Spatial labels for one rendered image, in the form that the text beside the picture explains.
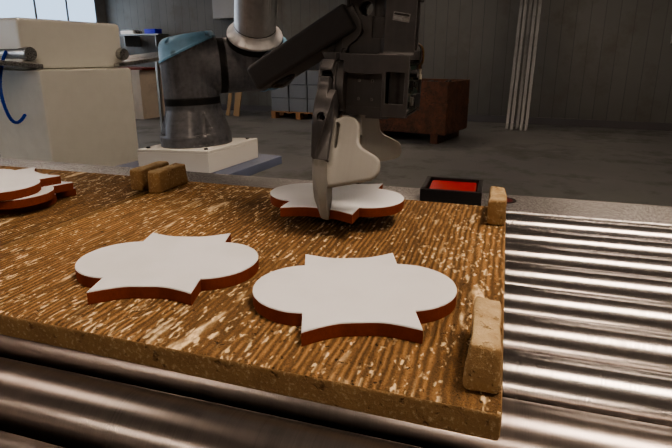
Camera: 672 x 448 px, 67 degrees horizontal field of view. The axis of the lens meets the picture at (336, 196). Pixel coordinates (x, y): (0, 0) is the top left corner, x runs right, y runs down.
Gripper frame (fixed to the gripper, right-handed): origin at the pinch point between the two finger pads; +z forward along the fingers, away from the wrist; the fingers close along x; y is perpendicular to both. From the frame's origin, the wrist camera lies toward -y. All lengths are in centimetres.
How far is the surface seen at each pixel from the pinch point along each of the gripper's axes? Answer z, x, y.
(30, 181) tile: 0.4, -6.5, -32.2
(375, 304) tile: 1.1, -18.7, 8.7
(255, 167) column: 11, 50, -34
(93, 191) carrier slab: 3.3, 1.0, -31.2
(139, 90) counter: 64, 726, -604
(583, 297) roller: 3.3, -7.8, 22.2
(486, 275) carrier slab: 1.9, -9.8, 15.1
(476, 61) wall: -3, 878, -37
